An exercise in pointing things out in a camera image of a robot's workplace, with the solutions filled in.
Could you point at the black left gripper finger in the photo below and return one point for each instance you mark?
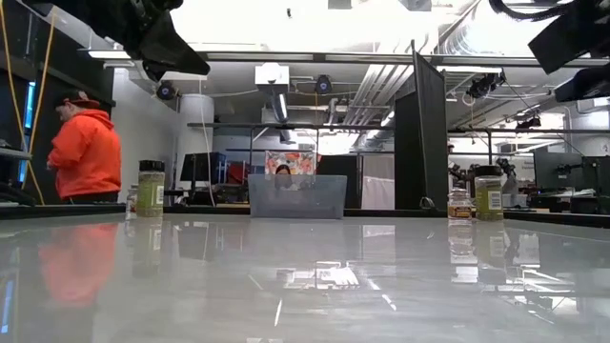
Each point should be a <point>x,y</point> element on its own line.
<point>171,52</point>

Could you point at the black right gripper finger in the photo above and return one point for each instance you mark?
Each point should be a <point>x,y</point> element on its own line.
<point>588,86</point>
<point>576,43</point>

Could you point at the green herb jar black lid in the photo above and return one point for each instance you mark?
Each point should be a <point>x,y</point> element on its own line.
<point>150,190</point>
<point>488,195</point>

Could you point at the small glass jar cork lid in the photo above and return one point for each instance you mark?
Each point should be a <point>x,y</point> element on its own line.
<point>131,202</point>
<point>459,206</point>

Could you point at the grey translucent plastic bin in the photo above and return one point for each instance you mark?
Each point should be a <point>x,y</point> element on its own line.
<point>298,200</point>

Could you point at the white round column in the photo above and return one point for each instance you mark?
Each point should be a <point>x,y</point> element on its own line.
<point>195,128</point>

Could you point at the large black office monitor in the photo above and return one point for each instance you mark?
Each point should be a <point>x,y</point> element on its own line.
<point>555,169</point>

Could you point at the black ceiling light rig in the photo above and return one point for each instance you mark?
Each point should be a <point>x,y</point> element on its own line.
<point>486,85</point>

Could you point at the white ceiling box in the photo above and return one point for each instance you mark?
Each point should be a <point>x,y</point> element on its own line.
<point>271,74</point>

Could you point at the black monitor on stand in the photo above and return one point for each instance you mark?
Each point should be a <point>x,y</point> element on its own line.
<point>202,167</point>

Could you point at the person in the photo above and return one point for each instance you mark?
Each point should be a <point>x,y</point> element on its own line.
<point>86,152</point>
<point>283,170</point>

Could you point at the black metal shelf rack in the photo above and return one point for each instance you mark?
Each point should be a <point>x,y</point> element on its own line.
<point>286,126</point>

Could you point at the desk computer monitor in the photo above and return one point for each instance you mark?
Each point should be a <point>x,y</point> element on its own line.
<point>27,133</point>

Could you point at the floral picture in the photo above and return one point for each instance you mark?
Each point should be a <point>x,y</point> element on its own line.
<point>295,159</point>

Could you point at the black partition panel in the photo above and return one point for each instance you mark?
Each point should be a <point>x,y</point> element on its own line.
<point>429,143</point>

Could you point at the grey side desk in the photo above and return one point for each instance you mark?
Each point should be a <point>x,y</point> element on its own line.
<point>14,153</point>

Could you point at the yellow stand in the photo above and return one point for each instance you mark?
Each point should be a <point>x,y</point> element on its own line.
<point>34,181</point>

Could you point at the white cloth screen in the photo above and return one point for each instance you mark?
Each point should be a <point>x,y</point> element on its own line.
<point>377,188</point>

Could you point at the round black ceiling camera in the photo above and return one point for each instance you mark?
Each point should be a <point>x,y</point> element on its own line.
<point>323,85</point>
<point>165,90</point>

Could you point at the black overhead frame beam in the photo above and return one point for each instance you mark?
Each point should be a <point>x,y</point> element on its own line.
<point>333,57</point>

